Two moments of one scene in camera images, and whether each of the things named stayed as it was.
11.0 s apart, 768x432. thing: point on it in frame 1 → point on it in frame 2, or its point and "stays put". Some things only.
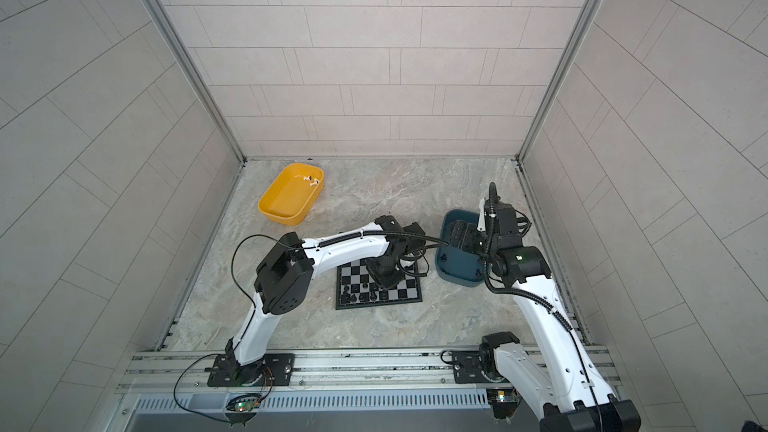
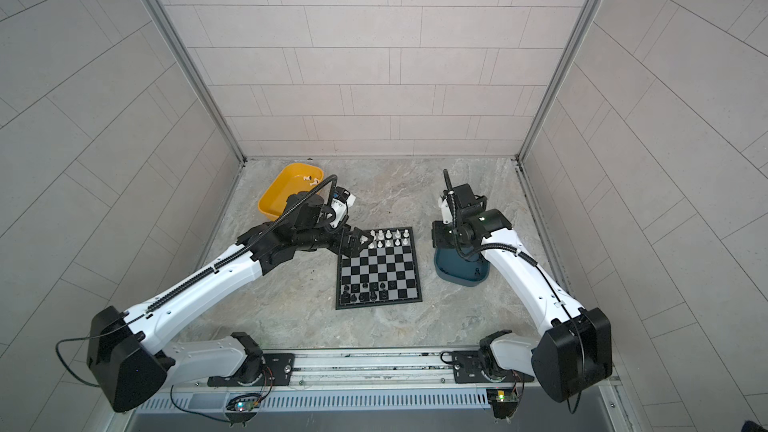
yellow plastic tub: (289, 198) stays put
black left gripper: (385, 283) → (350, 250)
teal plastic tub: (456, 267) stays put
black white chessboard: (357, 288) stays put
